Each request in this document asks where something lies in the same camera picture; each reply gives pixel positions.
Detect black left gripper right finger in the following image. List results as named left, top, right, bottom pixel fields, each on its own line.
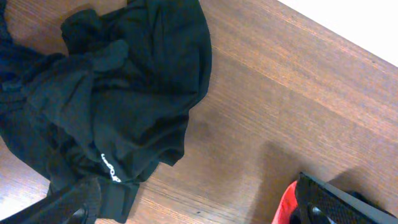
left=294, top=172, right=397, bottom=224

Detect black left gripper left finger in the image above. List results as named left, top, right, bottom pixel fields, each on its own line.
left=1, top=177, right=101, bottom=224

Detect black leggings red waistband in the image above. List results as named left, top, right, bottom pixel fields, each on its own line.
left=271, top=180, right=386, bottom=224

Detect black garment pile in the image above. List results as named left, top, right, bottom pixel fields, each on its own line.
left=1, top=0, right=212, bottom=223

